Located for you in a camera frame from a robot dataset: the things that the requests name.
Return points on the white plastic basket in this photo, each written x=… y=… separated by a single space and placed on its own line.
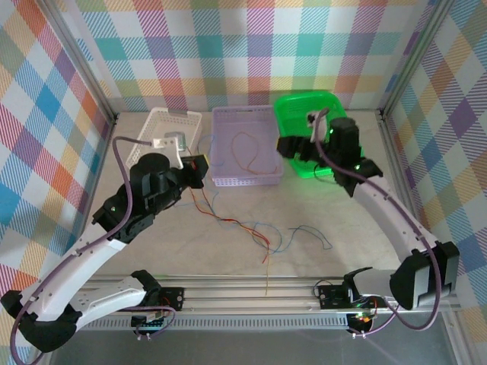
x=160 y=125

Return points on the aluminium frame leg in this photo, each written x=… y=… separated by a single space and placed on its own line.
x=456 y=342
x=47 y=357

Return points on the green plastic basket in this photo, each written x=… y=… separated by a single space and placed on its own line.
x=293 y=106

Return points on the purple plastic basket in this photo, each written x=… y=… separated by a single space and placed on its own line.
x=262 y=125

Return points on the aluminium frame post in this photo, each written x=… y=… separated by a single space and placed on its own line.
x=414 y=57
x=83 y=68

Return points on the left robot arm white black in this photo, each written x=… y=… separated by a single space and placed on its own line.
x=76 y=266

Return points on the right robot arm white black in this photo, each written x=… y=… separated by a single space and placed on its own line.
x=388 y=220

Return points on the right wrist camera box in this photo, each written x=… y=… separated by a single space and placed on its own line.
x=312 y=118

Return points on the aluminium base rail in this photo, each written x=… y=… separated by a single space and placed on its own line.
x=247 y=300

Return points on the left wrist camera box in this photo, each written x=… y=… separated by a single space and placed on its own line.
x=163 y=143

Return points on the aluminium side rail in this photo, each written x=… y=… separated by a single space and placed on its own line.
x=395 y=159

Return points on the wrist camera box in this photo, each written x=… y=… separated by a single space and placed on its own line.
x=312 y=118
x=163 y=143

